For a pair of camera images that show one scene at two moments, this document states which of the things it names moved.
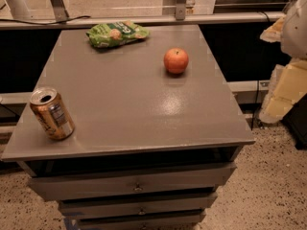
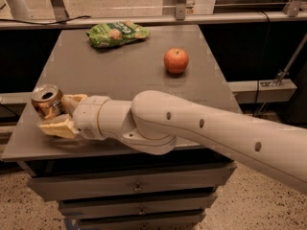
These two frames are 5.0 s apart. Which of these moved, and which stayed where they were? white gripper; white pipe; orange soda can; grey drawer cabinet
Moved: white gripper
Stayed: white pipe; orange soda can; grey drawer cabinet
